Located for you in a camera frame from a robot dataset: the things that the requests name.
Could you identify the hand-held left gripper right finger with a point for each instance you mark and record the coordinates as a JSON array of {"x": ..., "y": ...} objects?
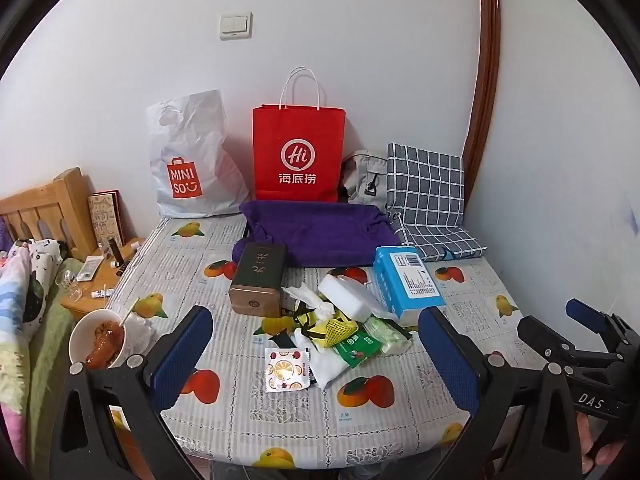
[{"x": 447, "y": 360}]

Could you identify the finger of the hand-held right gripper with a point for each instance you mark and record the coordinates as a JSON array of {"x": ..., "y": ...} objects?
[
  {"x": 542, "y": 336},
  {"x": 590, "y": 312}
]

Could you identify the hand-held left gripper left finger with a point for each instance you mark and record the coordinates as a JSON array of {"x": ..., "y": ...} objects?
[{"x": 182, "y": 355}]

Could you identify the light green packet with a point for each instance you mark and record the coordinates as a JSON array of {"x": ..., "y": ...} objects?
[{"x": 392, "y": 332}]

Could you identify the fruit printed white packet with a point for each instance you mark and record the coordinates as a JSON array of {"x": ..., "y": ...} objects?
[{"x": 286, "y": 369}]

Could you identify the white sponge block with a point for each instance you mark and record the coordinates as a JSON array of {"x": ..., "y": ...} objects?
[{"x": 340, "y": 295}]

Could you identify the purple towel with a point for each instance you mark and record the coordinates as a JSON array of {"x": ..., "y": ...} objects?
[{"x": 320, "y": 232}]

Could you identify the person's right hand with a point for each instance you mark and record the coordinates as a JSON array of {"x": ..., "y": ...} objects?
[{"x": 592, "y": 435}]

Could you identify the crumpled white plastic wrap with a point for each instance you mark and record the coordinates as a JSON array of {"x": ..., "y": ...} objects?
[{"x": 145, "y": 337}]

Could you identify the bamboo skewer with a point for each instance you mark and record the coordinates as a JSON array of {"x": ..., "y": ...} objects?
[{"x": 129, "y": 311}]

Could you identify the paper bowl with food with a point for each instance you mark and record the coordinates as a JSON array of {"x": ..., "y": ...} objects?
[{"x": 102, "y": 340}]

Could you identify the blue tissue box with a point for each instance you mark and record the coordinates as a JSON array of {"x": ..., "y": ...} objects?
[{"x": 407, "y": 280}]

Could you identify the small white tube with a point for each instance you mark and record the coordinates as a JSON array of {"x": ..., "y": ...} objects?
[{"x": 102, "y": 293}]

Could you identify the dark green rectangular box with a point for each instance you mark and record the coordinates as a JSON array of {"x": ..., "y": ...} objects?
[{"x": 257, "y": 280}]

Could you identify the wooden nightstand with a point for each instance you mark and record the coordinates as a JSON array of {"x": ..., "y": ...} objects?
[{"x": 95, "y": 285}]

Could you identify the small black box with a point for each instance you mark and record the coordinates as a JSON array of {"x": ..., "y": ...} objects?
[{"x": 116, "y": 251}]

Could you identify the clear glass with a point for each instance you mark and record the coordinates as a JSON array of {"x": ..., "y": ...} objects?
[{"x": 69, "y": 284}]

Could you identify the green blanket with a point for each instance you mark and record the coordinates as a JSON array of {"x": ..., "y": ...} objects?
[{"x": 47, "y": 385}]

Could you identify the patterned tan book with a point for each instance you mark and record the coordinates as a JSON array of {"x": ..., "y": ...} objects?
[{"x": 106, "y": 220}]

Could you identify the grey checked cushion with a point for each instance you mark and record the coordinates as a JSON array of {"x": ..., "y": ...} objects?
[{"x": 425, "y": 195}]

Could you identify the colourful printed quilt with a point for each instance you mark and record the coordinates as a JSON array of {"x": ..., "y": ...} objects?
[{"x": 20, "y": 300}]

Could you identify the wooden bed headboard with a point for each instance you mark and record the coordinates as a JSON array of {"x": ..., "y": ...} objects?
[{"x": 55, "y": 210}]

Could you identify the grey backpack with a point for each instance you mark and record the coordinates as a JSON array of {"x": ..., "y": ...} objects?
[{"x": 362, "y": 177}]

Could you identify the red paper bag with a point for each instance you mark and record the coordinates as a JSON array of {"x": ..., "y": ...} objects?
[{"x": 299, "y": 155}]

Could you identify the white wall light switch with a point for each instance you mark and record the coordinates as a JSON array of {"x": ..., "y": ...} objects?
[{"x": 236, "y": 26}]

